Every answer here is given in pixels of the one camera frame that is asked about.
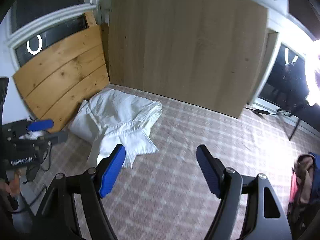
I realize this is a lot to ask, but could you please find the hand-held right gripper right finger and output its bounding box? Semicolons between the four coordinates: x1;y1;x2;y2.
196;144;293;240

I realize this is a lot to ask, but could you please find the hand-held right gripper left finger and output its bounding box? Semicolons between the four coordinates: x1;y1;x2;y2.
30;144;126;240

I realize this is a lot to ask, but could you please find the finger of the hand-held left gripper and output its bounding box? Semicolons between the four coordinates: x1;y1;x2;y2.
36;132;69;143
27;119;54;132

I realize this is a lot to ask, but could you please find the white shirt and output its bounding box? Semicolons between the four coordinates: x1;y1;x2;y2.
68;89;163;169

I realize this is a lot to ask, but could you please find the person's left hand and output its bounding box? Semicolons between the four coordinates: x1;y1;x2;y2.
0;167;21;198

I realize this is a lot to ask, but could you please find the white charger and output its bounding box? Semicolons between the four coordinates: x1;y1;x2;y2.
19;131;42;140

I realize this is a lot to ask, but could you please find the plaid blanket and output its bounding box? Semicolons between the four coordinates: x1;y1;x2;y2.
22;84;320;240

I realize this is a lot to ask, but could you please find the pine plank board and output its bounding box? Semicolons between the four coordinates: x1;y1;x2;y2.
12;12;110;133

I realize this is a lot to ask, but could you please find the pink garment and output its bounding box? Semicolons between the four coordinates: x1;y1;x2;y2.
289;175;299;203

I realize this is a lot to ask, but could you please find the brown garment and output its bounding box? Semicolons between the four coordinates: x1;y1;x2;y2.
291;154;315;205

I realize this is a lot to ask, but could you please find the dark grey garment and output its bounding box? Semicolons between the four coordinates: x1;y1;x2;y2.
286;200;318;238

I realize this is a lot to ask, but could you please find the navy garment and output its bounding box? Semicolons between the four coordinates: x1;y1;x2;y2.
308;152;320;205

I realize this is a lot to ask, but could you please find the light wood panel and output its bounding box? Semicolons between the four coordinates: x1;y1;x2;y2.
107;0;269;118

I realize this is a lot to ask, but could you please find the black adapter cable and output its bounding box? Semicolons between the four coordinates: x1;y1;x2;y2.
22;142;53;184

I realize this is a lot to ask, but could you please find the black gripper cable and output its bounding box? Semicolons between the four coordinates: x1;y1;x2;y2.
10;185;48;214

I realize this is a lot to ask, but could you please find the white window frame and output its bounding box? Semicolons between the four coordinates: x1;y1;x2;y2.
0;0;320;135

